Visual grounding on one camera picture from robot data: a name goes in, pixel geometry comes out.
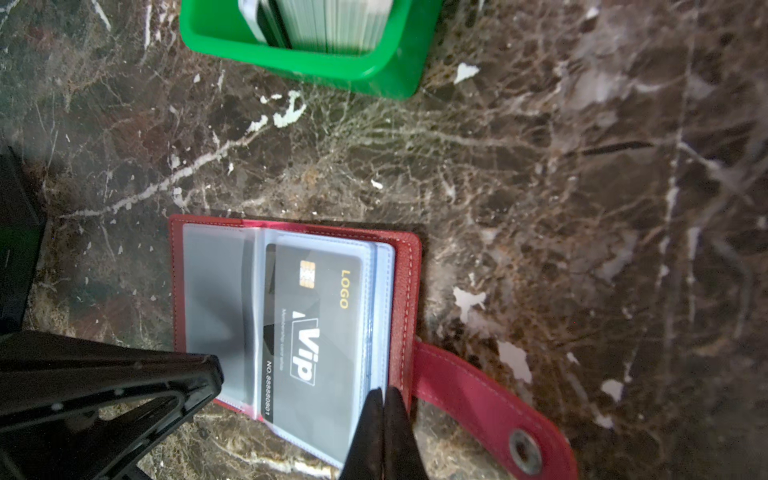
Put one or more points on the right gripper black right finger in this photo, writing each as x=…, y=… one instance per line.
x=401, y=457

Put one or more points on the green plastic tray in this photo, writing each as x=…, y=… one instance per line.
x=392, y=70

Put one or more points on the stack of credit cards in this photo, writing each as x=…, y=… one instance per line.
x=345, y=27

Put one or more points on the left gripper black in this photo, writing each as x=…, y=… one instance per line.
x=73, y=408

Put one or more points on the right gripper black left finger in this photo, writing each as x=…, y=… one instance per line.
x=366, y=453

